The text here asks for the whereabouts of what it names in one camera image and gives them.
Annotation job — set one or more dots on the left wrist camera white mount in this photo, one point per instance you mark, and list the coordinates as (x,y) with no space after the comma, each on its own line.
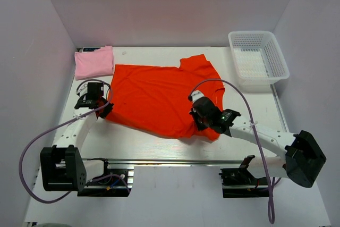
(82,90)

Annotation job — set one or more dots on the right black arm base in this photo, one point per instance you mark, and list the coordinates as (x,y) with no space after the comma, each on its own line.
(238,182)

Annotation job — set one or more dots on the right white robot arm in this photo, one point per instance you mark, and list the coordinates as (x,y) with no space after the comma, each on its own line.
(298,157)

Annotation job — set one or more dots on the folded pink t-shirt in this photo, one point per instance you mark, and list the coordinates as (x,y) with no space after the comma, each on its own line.
(98,63)

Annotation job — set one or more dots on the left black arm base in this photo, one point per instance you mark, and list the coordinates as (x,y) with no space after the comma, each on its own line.
(116,181)

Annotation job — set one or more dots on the orange t-shirt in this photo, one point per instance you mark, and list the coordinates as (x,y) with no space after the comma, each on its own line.
(155,99)

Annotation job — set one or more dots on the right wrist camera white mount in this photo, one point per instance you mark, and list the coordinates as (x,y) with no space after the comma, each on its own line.
(195,95)

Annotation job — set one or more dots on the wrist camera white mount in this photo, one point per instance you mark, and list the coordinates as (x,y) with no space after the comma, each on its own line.
(195,95)
(82,90)

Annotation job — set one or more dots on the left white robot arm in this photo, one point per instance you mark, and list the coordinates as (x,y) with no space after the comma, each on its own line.
(62,166)

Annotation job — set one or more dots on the white plastic mesh basket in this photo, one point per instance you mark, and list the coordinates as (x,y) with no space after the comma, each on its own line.
(258,60)

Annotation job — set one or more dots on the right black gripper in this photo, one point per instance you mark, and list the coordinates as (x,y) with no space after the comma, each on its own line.
(200,126)

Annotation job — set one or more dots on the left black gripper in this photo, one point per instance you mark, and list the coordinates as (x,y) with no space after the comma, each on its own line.
(107,111)

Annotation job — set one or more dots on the small digital scale device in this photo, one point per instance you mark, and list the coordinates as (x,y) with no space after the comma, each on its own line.
(90,49)

